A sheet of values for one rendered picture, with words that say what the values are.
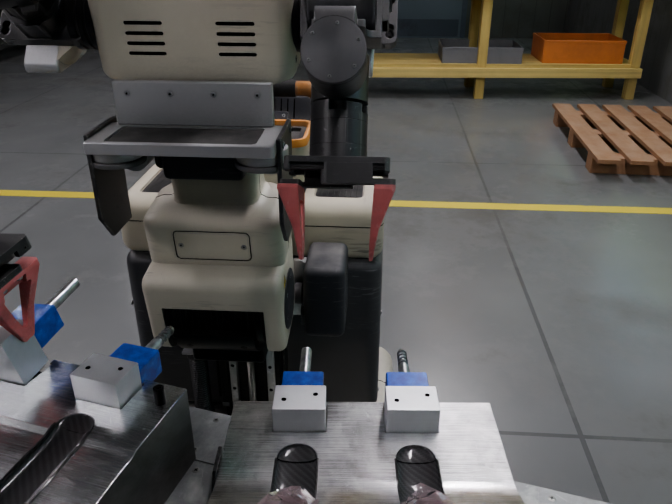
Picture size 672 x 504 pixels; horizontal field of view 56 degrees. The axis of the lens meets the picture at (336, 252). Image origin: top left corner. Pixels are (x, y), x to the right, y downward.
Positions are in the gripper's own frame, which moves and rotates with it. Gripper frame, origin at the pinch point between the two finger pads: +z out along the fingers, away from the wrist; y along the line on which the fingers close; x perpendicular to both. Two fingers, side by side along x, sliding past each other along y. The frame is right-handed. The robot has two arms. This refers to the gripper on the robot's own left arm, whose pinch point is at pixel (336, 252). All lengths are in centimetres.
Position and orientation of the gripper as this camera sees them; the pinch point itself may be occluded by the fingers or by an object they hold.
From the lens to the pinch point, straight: 63.5
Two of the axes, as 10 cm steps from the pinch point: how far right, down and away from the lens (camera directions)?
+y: 10.0, 0.2, -0.5
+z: -0.2, 10.0, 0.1
